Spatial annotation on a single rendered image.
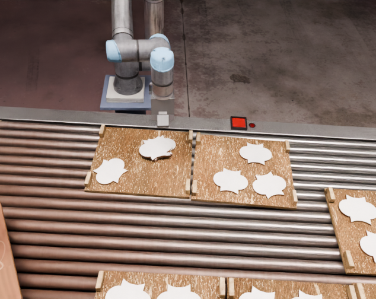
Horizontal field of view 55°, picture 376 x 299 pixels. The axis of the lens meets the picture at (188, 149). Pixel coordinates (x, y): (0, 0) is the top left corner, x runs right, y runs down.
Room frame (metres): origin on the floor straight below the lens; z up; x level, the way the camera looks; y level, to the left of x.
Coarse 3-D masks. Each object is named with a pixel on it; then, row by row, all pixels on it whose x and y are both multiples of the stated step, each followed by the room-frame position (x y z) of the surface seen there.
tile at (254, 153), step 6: (252, 144) 1.08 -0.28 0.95; (240, 150) 1.04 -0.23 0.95; (246, 150) 1.04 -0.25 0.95; (252, 150) 1.04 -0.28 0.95; (258, 150) 1.05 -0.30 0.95; (264, 150) 1.05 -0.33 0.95; (240, 156) 1.01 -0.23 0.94; (246, 156) 1.01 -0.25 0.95; (252, 156) 1.01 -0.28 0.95; (258, 156) 1.01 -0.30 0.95; (264, 156) 1.01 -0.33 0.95; (270, 156) 1.02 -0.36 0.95; (252, 162) 0.98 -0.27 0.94; (258, 162) 0.98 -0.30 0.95; (264, 162) 0.98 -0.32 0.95
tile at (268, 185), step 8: (256, 176) 0.90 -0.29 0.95; (264, 176) 0.90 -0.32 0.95; (272, 176) 0.91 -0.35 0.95; (256, 184) 0.86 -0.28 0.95; (264, 184) 0.87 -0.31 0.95; (272, 184) 0.87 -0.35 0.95; (280, 184) 0.87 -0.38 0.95; (256, 192) 0.83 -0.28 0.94; (264, 192) 0.82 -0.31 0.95; (272, 192) 0.83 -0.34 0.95; (280, 192) 0.83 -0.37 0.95
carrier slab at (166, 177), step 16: (112, 128) 1.12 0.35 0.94; (128, 128) 1.13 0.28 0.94; (112, 144) 1.03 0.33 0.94; (128, 144) 1.03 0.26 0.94; (176, 144) 1.05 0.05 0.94; (96, 160) 0.93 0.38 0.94; (128, 160) 0.95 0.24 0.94; (144, 160) 0.95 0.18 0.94; (160, 160) 0.96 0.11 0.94; (176, 160) 0.96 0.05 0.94; (128, 176) 0.86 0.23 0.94; (144, 176) 0.87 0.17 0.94; (160, 176) 0.87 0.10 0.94; (176, 176) 0.88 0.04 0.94; (96, 192) 0.78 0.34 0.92; (112, 192) 0.78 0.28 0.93; (128, 192) 0.79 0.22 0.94; (144, 192) 0.79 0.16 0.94; (160, 192) 0.80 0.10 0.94; (176, 192) 0.80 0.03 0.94
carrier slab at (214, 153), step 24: (216, 144) 1.07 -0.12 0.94; (240, 144) 1.08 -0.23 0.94; (264, 144) 1.09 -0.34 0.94; (216, 168) 0.94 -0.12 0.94; (240, 168) 0.94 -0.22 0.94; (264, 168) 0.95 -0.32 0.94; (288, 168) 0.96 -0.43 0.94; (216, 192) 0.82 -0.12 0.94; (240, 192) 0.82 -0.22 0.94; (288, 192) 0.84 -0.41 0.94
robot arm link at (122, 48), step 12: (120, 0) 1.25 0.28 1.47; (120, 12) 1.19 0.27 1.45; (120, 24) 1.14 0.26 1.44; (132, 24) 1.18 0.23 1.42; (120, 36) 1.09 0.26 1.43; (132, 36) 1.12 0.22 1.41; (108, 48) 1.04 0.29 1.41; (120, 48) 1.04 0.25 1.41; (132, 48) 1.05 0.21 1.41; (108, 60) 1.03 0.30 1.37; (120, 60) 1.03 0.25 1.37; (132, 60) 1.04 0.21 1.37
